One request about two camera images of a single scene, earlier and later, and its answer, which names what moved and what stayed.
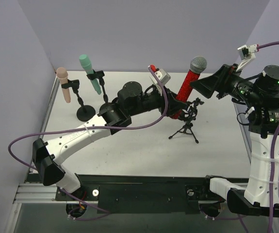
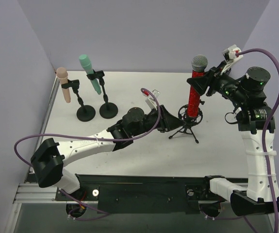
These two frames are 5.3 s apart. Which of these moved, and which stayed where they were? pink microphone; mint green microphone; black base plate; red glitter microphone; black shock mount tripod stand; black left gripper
Moved: black shock mount tripod stand; black left gripper; red glitter microphone
Stayed: mint green microphone; pink microphone; black base plate
